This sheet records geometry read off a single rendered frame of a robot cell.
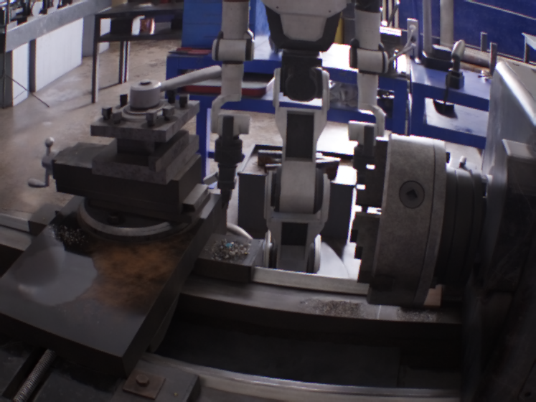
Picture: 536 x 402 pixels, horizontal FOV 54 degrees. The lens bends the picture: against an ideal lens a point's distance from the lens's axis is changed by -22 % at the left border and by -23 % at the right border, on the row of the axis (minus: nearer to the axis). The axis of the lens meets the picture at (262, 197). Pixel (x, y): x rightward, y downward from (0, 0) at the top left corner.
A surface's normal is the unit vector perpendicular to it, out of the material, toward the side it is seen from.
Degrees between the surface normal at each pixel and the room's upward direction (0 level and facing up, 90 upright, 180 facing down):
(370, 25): 90
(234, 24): 90
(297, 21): 90
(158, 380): 0
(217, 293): 0
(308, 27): 90
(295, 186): 66
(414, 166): 28
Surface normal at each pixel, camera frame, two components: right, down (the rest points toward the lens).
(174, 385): 0.04, -0.90
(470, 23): -0.22, 0.43
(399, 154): -0.04, -0.70
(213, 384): -0.14, -0.28
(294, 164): -0.04, 0.27
